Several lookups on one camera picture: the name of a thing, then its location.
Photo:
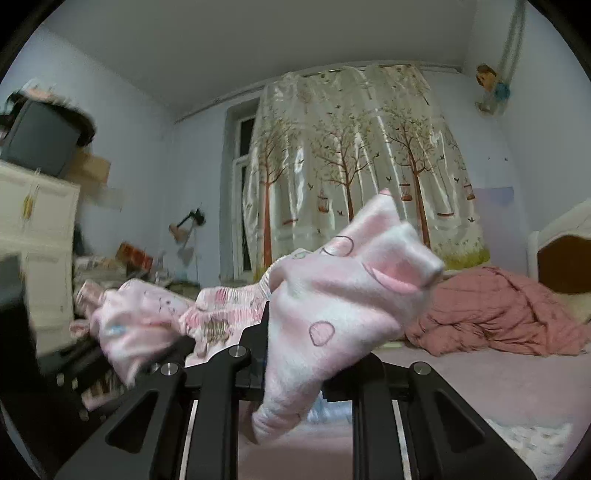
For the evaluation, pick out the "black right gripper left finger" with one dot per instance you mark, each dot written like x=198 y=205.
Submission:
x=238 y=372

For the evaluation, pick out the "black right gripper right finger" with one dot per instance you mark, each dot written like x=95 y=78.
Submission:
x=348 y=384

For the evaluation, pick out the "pink cartoon print pants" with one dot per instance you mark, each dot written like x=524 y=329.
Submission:
x=324 y=310

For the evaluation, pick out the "clutter pile on table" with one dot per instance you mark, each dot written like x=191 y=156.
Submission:
x=113 y=272

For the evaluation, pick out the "rumpled dusty-pink quilt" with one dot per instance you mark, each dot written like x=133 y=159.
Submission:
x=491 y=308

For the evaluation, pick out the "white cabinet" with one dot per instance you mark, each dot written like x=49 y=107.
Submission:
x=37 y=224

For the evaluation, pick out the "white cartoon print pyjama garment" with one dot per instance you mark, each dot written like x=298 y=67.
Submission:
x=542 y=448

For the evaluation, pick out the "cardboard box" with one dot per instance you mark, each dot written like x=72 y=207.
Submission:
x=89 y=167

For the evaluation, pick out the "white and brown headboard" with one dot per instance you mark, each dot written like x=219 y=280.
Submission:
x=559 y=255

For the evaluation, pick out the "tree print curtain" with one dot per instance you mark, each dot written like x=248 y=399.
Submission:
x=324 y=145

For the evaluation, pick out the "dark grey box on cabinet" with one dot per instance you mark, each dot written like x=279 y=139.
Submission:
x=43 y=136

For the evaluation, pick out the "window frame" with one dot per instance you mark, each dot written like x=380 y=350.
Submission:
x=237 y=132

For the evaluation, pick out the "wall lamp with orange shade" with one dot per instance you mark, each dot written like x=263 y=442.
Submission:
x=181 y=230

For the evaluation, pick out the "hanging toy wall ornament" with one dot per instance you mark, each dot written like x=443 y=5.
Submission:
x=496 y=82

